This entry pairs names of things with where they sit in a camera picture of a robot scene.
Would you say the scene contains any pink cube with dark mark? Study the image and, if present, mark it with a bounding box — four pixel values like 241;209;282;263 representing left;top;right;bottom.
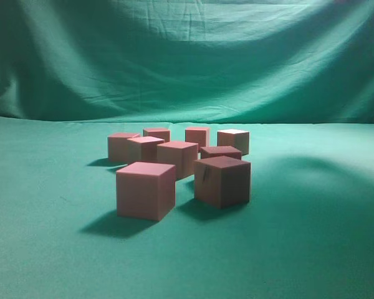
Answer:
194;156;251;209

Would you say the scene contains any pink cube third row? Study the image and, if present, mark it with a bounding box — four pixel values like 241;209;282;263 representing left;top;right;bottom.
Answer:
127;136;165;164

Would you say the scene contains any pink cube second row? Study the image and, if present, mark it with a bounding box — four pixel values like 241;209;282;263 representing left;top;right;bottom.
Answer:
200;146;242;159

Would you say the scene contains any pink wooden cube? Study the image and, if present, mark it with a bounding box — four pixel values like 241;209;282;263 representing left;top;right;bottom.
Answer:
185;126;210;152
143;128;171;143
157;141;198;180
217;129;250;156
107;133;141;163

